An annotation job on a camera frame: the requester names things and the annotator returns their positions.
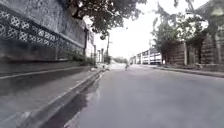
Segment person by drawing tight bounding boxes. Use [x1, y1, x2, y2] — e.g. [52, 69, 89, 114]
[124, 61, 131, 72]

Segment pole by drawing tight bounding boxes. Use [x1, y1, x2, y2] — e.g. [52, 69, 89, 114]
[105, 33, 111, 65]

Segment low green bushes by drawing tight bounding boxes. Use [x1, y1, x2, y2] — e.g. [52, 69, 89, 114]
[65, 52, 98, 67]

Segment white fence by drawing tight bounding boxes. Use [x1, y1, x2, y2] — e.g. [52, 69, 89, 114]
[129, 48, 164, 66]

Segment large overhanging tree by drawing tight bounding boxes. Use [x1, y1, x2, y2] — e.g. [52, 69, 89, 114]
[65, 0, 148, 40]

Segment grey asphalt road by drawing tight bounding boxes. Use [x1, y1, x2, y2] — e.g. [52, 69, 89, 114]
[39, 63, 224, 128]

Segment concrete kerb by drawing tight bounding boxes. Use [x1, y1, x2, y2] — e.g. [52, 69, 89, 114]
[16, 69, 106, 128]

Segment group of trees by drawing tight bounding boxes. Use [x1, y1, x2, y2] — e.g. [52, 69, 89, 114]
[150, 0, 224, 65]

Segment raised pavement strip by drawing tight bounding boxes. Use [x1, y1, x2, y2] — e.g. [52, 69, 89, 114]
[139, 63, 224, 79]

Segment grey concrete pavement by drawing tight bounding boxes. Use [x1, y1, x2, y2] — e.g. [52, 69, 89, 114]
[0, 65, 105, 128]

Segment grey patterned block wall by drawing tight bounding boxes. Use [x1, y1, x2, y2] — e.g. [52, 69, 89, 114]
[0, 0, 98, 75]

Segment brown brick wall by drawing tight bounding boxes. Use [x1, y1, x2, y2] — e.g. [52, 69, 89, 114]
[168, 32, 224, 68]

